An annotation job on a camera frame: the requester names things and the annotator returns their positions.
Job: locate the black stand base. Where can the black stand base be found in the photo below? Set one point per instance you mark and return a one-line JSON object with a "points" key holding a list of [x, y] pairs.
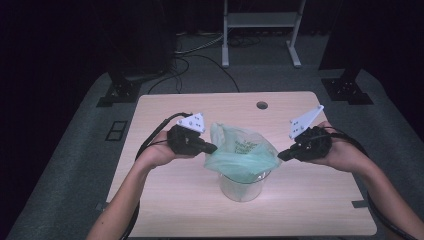
{"points": [[120, 93], [346, 90]]}

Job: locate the white metal stand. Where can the white metal stand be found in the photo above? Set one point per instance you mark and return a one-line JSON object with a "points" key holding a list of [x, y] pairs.
{"points": [[261, 19]]}

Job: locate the person's right hand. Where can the person's right hand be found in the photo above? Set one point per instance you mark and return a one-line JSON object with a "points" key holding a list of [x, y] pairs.
{"points": [[346, 156]]}

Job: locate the person's left hand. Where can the person's left hand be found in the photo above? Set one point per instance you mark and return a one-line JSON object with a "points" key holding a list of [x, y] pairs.
{"points": [[156, 153]]}

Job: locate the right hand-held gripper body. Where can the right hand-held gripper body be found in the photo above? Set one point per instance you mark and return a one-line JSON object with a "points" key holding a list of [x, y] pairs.
{"points": [[313, 145]]}

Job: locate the green plastic bag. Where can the green plastic bag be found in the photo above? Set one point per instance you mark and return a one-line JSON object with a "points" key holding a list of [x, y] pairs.
{"points": [[240, 160]]}

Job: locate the black floor outlet cover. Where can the black floor outlet cover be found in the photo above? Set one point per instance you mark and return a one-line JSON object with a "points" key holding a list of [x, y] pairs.
{"points": [[116, 130]]}

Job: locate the round grey table grommet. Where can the round grey table grommet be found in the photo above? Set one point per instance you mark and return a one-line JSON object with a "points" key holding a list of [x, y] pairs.
{"points": [[262, 105]]}

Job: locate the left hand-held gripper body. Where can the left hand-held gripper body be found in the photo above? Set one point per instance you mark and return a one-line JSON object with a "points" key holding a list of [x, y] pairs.
{"points": [[183, 141]]}

